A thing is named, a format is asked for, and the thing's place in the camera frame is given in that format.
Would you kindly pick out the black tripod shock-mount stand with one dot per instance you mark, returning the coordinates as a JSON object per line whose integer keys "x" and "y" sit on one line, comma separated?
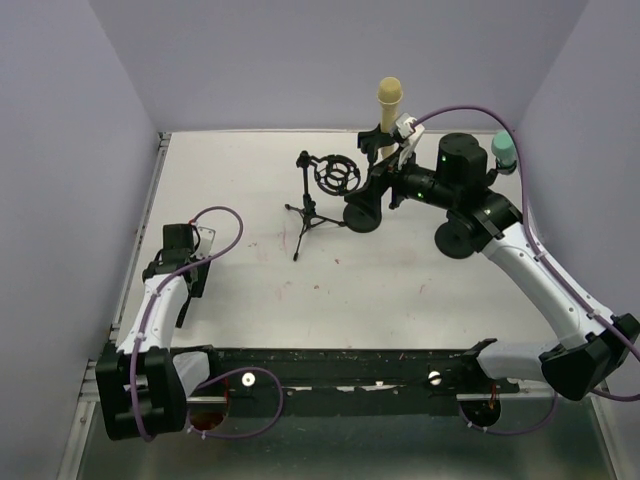
{"x": 334, "y": 175}

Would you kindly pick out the black tilted round-base stand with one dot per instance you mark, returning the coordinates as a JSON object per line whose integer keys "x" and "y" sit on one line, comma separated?
{"x": 472, "y": 222}

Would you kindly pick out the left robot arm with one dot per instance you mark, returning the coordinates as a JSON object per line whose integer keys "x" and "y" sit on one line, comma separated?
{"x": 143, "y": 385}

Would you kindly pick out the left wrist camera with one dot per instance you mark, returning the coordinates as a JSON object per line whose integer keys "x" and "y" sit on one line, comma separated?
{"x": 186, "y": 241}

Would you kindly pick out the teal microphone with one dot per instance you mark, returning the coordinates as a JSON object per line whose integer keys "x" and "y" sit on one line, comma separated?
{"x": 504, "y": 151}

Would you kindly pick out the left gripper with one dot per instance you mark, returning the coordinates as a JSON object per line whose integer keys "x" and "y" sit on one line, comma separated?
{"x": 199, "y": 285}

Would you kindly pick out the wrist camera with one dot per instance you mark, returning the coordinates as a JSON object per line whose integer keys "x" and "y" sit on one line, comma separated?
{"x": 407, "y": 133}
{"x": 186, "y": 241}

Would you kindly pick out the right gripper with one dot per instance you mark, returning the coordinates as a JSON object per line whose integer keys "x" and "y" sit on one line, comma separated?
{"x": 380, "y": 179}

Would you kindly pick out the black mounting rail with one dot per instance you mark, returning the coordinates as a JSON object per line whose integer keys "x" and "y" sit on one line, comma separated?
{"x": 258, "y": 382}

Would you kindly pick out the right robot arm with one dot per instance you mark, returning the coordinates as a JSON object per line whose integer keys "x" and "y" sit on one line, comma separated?
{"x": 591, "y": 341}

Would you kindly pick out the beige microphone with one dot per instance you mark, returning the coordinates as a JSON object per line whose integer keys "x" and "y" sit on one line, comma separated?
{"x": 389, "y": 96}

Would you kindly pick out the black round-base clip stand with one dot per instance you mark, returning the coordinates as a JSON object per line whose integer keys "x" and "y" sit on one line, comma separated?
{"x": 370, "y": 143}

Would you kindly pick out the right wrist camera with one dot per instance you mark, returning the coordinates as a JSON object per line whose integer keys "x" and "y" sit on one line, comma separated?
{"x": 407, "y": 133}

